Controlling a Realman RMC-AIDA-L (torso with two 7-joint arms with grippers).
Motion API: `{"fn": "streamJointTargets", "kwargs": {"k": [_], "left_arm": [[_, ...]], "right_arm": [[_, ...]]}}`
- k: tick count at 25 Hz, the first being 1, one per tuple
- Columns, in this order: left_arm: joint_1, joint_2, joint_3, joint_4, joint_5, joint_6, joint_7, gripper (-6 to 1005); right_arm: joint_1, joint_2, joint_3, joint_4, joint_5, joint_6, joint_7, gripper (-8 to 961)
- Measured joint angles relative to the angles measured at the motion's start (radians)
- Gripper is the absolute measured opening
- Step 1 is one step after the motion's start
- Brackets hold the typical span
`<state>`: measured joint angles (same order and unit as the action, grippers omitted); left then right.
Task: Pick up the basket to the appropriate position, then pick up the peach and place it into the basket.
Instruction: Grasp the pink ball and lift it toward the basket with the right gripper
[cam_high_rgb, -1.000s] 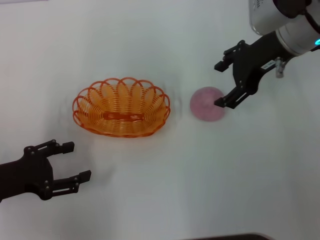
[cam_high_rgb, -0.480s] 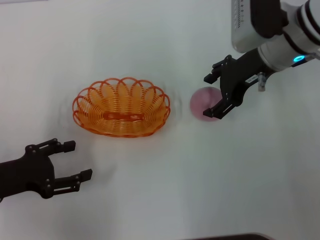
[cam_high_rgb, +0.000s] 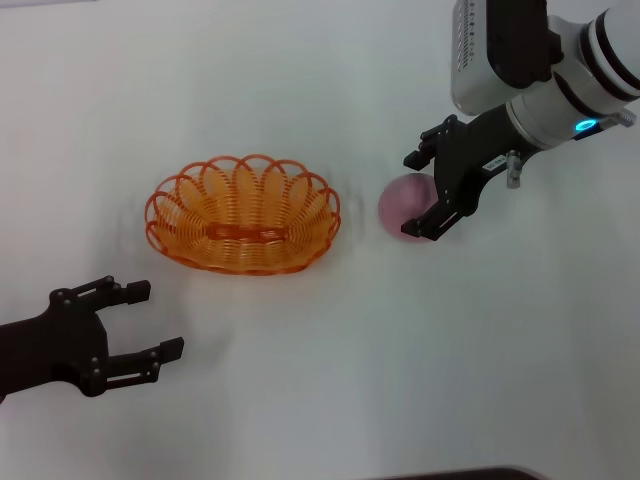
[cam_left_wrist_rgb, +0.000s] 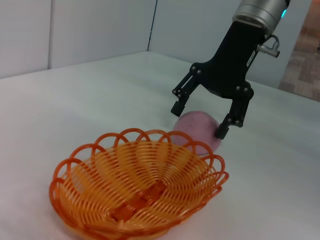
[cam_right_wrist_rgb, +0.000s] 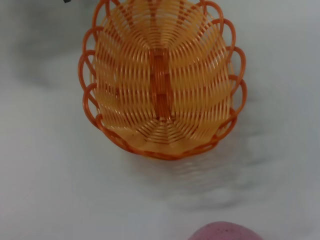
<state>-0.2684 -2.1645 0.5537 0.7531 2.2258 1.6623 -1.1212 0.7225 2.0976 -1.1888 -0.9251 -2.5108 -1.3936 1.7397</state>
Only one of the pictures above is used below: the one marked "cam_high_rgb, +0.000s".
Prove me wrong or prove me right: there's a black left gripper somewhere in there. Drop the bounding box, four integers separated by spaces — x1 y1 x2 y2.
0 274 186 399

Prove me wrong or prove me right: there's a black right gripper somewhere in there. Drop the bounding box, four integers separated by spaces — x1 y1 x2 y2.
401 104 539 243

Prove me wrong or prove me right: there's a pink peach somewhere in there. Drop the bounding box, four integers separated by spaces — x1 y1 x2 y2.
377 173 442 243

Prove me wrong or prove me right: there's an orange woven plastic basket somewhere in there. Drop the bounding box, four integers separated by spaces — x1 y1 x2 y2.
144 153 342 275

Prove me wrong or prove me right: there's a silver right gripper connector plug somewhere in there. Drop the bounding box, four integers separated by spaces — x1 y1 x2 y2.
504 149 523 191

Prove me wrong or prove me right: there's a dark brown robot torso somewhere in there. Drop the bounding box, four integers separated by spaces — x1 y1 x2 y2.
372 465 544 480

